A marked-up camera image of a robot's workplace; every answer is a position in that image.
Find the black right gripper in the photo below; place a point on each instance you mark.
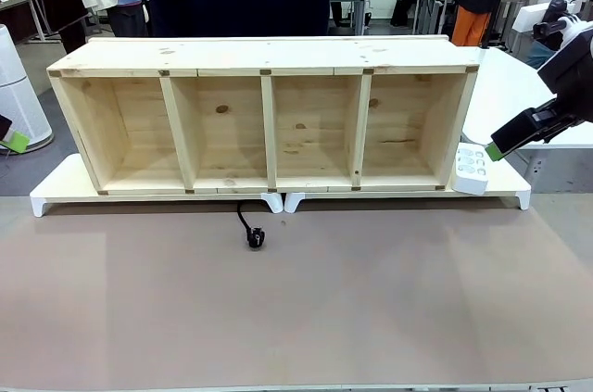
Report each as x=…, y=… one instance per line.
x=574, y=72

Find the white cylindrical air purifier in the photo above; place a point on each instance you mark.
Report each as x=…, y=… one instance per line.
x=16, y=86

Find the white monitor riser stand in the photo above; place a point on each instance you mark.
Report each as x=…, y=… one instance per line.
x=505, y=181
x=51, y=188

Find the white multi-socket power strip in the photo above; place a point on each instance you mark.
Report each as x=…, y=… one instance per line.
x=470, y=181

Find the white foam block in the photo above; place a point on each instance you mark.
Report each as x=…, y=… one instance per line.
x=528, y=19

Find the grey desk with metal legs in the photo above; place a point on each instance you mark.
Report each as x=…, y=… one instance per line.
x=16, y=0

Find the four-compartment pine wooden shelf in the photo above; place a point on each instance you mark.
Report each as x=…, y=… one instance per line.
x=231, y=54

